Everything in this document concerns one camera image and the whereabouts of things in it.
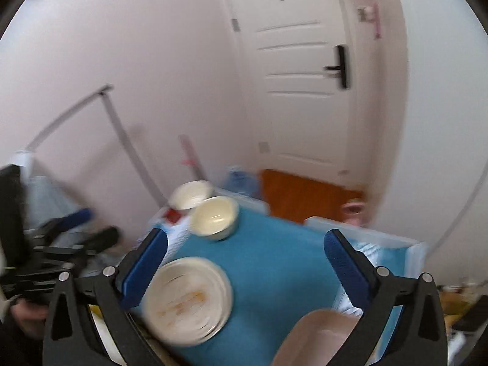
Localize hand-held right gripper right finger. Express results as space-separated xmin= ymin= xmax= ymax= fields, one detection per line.
xmin=323 ymin=229 xmax=448 ymax=366

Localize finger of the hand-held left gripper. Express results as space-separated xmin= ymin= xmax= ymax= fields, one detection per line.
xmin=74 ymin=227 xmax=120 ymax=254
xmin=38 ymin=208 xmax=95 ymax=237

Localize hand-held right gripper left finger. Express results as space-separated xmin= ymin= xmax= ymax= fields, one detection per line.
xmin=43 ymin=228 xmax=170 ymax=366

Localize cartoon print plate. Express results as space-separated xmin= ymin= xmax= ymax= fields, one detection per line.
xmin=144 ymin=257 xmax=227 ymax=342

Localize brown square bowl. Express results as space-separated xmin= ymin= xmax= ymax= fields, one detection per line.
xmin=271 ymin=309 xmax=367 ymax=366

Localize cream bowl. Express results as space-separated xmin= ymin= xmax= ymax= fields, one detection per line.
xmin=189 ymin=196 xmax=240 ymax=242

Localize white bowl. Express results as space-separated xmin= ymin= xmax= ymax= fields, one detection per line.
xmin=168 ymin=180 xmax=214 ymax=211

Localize plain white plate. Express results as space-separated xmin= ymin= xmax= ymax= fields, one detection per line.
xmin=152 ymin=263 xmax=234 ymax=348

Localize person's left forearm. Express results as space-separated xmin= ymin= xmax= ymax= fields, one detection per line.
xmin=8 ymin=297 xmax=50 ymax=338

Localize grey hanging garment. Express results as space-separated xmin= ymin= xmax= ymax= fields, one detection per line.
xmin=27 ymin=177 xmax=77 ymax=229

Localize pink slippers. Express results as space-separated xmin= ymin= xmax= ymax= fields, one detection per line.
xmin=341 ymin=200 xmax=367 ymax=225

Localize blue patterned tablecloth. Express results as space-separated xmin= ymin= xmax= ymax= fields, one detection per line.
xmin=150 ymin=206 xmax=405 ymax=366

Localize white hanging garment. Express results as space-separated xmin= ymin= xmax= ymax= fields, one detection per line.
xmin=11 ymin=152 xmax=37 ymax=181

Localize black clothes rack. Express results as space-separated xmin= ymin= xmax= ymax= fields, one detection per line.
xmin=25 ymin=83 xmax=168 ymax=208

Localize blue water bottle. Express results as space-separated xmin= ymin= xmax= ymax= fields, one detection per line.
xmin=227 ymin=166 xmax=264 ymax=201

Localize white panel door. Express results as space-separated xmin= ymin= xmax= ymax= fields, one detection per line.
xmin=217 ymin=0 xmax=367 ymax=195

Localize white wardrobe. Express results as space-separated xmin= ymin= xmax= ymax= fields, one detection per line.
xmin=393 ymin=0 xmax=488 ymax=275

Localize black door lock handle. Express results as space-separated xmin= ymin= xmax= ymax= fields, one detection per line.
xmin=324 ymin=45 xmax=351 ymax=90

